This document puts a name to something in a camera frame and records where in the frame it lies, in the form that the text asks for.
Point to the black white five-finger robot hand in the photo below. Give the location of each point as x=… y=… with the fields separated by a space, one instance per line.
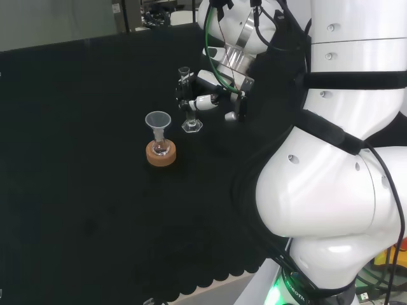
x=206 y=102

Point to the clear glass graduated cylinder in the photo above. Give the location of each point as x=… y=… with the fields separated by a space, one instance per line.
x=192 y=125

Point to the clear plastic funnel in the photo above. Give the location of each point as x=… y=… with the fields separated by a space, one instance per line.
x=158 y=120

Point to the small round-bottom glass flask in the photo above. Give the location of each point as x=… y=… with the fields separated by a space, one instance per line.
x=159 y=148

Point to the dark background equipment shelf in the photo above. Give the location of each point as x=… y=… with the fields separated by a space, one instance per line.
x=159 y=14

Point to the black bench cloth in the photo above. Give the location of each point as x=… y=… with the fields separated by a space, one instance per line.
x=79 y=190

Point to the grey partition panel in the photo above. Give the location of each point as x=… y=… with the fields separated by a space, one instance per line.
x=54 y=22

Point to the yellow emergency stop button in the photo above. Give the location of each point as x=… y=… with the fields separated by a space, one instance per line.
x=384 y=257

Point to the white power strip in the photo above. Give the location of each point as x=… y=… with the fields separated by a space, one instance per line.
x=364 y=295

